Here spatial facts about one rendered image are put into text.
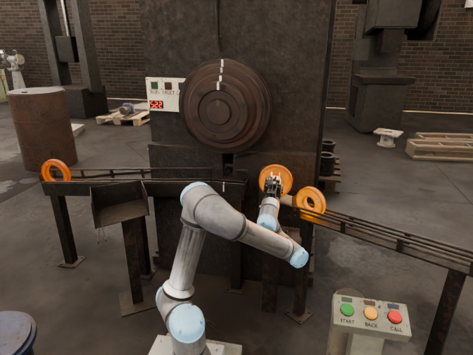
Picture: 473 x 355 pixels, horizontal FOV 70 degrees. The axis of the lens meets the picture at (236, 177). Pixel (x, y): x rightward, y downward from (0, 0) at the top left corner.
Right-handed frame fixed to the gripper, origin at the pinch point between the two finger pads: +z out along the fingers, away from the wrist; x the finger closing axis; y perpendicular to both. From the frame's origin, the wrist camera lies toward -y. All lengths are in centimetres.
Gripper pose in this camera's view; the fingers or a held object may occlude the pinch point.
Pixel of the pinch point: (275, 177)
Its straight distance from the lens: 159.9
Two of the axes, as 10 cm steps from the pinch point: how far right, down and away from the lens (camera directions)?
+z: 2.0, -6.2, 7.6
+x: -9.8, -1.0, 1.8
